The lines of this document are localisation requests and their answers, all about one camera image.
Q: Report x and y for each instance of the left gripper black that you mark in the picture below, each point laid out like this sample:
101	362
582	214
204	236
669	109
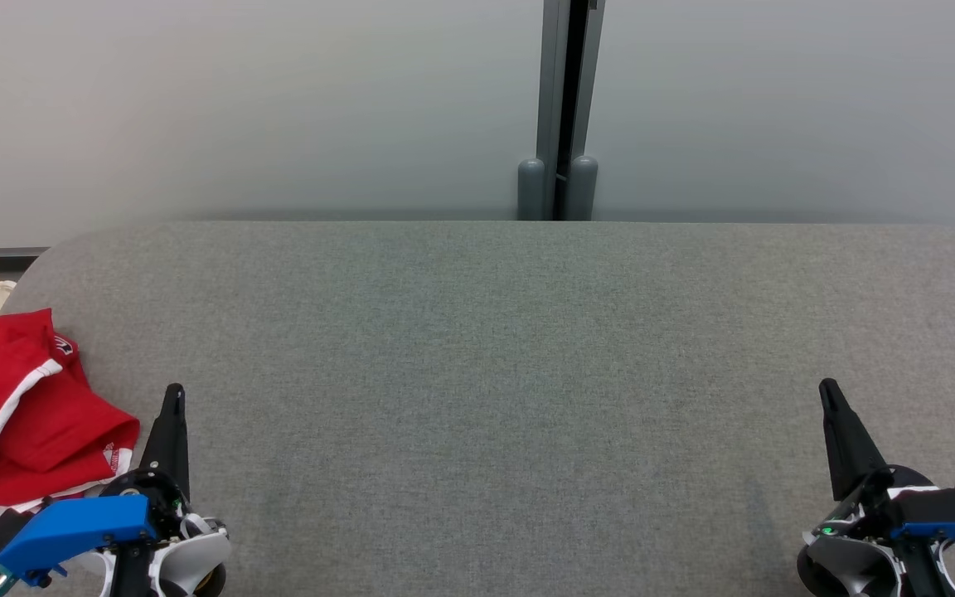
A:
167	502

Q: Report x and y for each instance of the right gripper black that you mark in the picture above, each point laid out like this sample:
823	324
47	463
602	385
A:
871	510

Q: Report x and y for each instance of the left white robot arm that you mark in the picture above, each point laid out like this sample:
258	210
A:
191	555

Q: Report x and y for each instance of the right black wrist camera box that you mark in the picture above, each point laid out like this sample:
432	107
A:
954	502

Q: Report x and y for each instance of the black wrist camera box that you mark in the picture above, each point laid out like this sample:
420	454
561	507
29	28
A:
954	502
3	531

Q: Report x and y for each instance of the right blue camera mount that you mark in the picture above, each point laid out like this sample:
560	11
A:
954	532

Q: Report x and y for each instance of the left black wrist camera box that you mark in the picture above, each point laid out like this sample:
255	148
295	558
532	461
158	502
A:
3	531

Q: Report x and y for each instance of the grey partition post black gap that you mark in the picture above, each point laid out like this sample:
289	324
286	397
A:
564	99

